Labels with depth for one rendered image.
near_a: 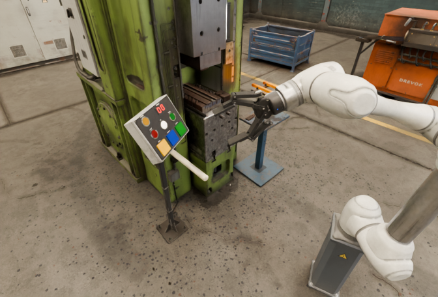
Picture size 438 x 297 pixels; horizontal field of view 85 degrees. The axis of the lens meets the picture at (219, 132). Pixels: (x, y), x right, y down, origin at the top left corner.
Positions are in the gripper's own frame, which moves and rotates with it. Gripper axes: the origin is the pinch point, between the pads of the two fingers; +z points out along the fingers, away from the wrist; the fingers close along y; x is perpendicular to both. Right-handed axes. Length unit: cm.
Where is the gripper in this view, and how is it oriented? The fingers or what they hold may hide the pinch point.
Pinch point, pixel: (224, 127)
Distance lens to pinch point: 79.6
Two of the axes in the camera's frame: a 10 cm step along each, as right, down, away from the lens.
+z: -9.0, 4.4, 0.3
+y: -3.7, -7.1, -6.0
